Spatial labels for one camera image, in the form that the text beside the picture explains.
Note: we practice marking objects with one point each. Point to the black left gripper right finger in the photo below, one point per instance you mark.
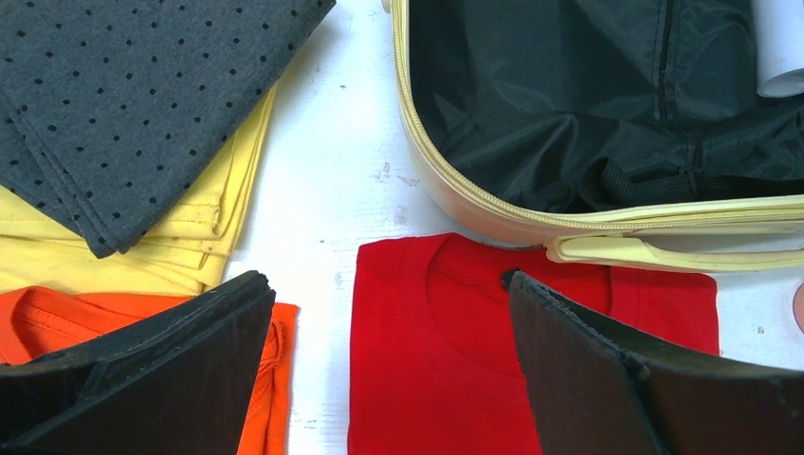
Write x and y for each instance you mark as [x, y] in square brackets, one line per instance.
[599, 386]

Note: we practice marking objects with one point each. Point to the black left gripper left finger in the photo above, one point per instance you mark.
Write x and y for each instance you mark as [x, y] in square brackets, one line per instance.
[178, 382]

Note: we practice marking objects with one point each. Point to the red printed t-shirt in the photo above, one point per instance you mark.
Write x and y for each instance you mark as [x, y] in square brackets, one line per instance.
[433, 363]

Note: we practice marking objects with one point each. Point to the dark grey dotted cloth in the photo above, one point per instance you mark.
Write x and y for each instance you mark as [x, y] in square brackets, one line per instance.
[110, 110]

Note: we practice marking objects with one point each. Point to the white spray bottle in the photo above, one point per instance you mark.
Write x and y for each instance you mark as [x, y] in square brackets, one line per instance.
[778, 26]

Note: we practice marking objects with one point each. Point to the yellow folded t-shirt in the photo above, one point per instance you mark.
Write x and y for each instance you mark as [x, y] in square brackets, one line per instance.
[184, 254]

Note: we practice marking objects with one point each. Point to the orange folded t-shirt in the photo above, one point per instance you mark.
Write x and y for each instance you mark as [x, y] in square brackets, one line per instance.
[36, 321]

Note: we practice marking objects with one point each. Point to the yellow open suitcase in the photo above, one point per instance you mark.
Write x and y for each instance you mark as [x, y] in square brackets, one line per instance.
[588, 126]

